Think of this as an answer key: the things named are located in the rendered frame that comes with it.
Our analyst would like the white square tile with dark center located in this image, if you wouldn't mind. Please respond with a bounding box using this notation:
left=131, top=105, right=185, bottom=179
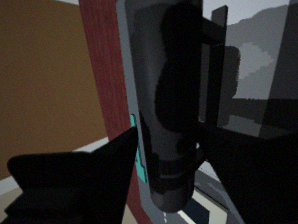
left=178, top=187, right=229, bottom=224

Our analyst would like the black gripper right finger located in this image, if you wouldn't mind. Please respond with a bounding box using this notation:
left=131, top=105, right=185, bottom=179
left=197, top=121, right=298, bottom=224

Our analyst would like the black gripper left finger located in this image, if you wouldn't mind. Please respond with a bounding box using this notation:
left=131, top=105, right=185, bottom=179
left=7, top=126, right=138, bottom=224

